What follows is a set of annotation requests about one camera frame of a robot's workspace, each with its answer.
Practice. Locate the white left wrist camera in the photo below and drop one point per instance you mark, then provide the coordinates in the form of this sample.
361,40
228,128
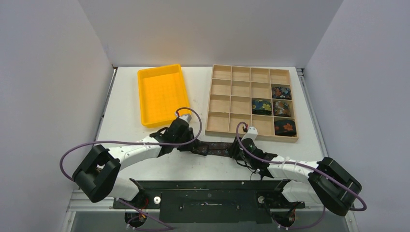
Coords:
185,117

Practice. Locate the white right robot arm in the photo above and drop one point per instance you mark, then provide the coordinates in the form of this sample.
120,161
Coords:
323,182

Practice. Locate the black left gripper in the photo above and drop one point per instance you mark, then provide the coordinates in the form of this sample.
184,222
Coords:
187,148

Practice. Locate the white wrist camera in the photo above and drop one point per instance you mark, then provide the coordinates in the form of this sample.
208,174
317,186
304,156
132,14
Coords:
185,117
252,133

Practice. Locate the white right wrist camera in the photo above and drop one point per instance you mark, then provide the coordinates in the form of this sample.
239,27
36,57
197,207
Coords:
252,133

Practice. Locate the yellow plastic tray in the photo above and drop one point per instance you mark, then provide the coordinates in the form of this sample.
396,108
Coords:
162,91

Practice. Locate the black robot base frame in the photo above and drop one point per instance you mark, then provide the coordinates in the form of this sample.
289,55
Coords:
215,201

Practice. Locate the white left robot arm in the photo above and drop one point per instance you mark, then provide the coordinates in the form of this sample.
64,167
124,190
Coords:
97,174

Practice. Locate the black orange floral rolled tie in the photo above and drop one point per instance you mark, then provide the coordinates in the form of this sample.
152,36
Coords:
285,127

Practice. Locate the blue yellow floral rolled tie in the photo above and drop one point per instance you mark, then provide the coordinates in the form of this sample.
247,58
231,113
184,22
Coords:
261,107

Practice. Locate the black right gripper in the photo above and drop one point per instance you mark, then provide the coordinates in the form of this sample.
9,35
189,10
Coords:
234,152

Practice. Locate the navy red floral rolled tie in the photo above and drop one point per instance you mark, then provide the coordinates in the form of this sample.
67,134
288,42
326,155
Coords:
281,93

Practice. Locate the wooden compartment organizer box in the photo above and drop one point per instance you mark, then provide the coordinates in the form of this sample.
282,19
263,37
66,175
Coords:
231,92

